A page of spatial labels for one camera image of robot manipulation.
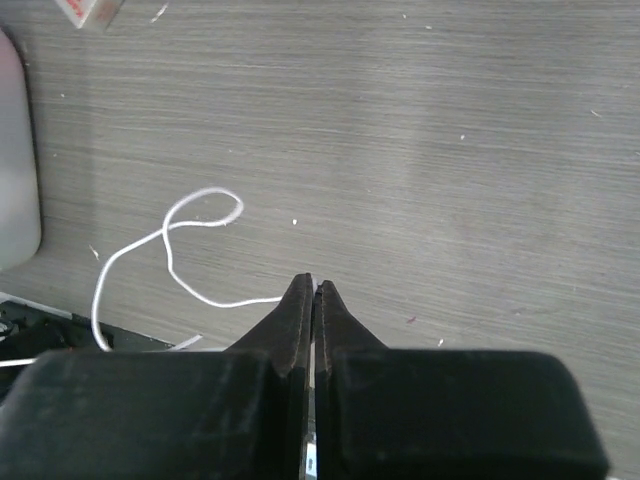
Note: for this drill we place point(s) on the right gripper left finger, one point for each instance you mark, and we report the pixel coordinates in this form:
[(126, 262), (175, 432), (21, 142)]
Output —
[(235, 414)]

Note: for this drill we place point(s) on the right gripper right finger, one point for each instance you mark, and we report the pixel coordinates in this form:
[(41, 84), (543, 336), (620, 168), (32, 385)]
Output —
[(384, 413)]

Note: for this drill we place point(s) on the white plastic basket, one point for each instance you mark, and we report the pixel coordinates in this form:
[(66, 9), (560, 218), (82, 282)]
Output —
[(20, 203)]

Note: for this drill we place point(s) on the playing card box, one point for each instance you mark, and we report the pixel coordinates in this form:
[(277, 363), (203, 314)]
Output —
[(90, 15)]

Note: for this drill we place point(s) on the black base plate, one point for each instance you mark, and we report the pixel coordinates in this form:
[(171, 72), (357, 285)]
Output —
[(29, 330)]

